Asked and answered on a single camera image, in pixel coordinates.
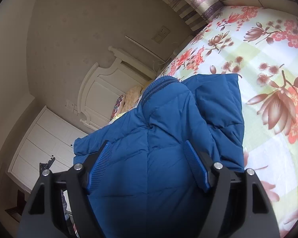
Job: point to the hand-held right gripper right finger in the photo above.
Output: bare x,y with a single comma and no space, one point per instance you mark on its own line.
196,168

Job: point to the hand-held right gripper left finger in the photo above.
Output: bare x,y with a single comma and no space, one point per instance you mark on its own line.
101,161

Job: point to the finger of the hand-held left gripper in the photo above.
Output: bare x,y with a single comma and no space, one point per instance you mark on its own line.
46,165

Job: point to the blue quilted jacket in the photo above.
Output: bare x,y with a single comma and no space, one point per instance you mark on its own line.
164,129

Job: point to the white wardrobe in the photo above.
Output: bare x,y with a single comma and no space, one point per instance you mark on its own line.
39,138

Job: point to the dark wooden furniture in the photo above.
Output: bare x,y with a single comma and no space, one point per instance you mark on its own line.
18,203

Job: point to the purple patterned pillow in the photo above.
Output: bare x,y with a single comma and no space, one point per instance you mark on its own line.
118,106

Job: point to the cream yellow pillow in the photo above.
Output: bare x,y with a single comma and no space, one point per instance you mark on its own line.
132,96

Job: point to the white wooden headboard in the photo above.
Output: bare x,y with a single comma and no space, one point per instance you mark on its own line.
104,86

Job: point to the floral bed sheet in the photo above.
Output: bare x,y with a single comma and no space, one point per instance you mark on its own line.
263,67

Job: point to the patterned beige curtain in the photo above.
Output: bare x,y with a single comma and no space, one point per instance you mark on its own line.
196,7

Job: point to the beige wall socket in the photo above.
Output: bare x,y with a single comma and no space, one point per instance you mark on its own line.
161,33

